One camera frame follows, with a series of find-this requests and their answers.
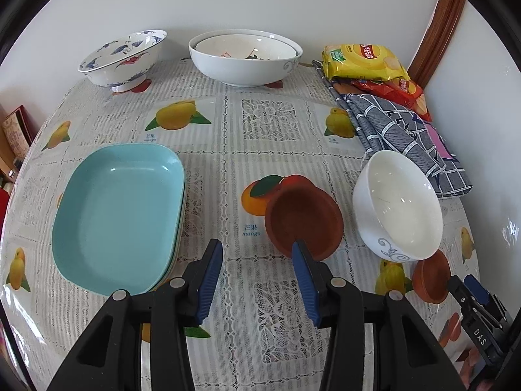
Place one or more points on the red chip bag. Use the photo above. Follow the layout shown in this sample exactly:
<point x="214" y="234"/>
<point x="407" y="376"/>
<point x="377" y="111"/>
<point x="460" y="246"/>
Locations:
<point x="401" y="93"/>

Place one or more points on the brown wooden door frame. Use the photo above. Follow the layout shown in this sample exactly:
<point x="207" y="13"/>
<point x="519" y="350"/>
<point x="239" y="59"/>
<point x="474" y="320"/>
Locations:
<point x="441" y="32"/>

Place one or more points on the brown patterned box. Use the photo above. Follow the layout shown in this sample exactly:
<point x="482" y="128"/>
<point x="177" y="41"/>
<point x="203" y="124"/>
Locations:
<point x="18" y="130"/>

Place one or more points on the small brown bowl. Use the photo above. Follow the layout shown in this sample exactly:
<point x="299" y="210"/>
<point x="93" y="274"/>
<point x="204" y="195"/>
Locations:
<point x="431" y="281"/>
<point x="303" y="218"/>

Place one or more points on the person's right hand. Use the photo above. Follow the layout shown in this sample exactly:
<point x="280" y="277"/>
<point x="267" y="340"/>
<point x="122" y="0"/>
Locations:
<point x="476" y="368"/>

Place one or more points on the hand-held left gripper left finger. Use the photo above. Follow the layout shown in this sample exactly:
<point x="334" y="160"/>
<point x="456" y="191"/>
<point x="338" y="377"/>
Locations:
<point x="209" y="285"/>

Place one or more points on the fruit print tablecloth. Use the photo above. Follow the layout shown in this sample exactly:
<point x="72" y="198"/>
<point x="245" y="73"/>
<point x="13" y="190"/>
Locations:
<point x="260" y="130"/>

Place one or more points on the grey checked cloth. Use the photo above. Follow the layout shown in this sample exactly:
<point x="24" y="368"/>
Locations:
<point x="399" y="130"/>

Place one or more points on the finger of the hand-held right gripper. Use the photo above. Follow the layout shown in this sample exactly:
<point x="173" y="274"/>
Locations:
<point x="460" y="293"/>
<point x="476" y="289"/>

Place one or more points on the large white bowl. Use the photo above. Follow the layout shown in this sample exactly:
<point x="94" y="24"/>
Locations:
<point x="244" y="73"/>

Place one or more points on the blue patterned footed bowl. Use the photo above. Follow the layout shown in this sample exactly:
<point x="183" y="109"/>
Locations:
<point x="118" y="61"/>

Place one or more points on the green rectangular plate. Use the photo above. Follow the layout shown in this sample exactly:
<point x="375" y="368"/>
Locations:
<point x="181" y="220"/>

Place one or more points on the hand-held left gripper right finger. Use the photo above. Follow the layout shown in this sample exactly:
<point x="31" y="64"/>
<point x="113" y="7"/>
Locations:
<point x="305" y="289"/>

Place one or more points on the teal rectangular plate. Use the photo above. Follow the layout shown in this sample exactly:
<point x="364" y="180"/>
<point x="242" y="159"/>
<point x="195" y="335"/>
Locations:
<point x="118" y="216"/>

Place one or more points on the white bowl with red print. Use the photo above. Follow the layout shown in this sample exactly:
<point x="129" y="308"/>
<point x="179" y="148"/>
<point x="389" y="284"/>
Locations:
<point x="236" y="47"/>

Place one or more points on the yellow chip bag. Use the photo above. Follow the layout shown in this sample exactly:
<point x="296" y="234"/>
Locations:
<point x="362" y="61"/>

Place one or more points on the white bowl with grey swirls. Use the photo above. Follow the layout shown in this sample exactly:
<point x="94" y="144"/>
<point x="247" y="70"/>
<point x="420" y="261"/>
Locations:
<point x="399" y="207"/>

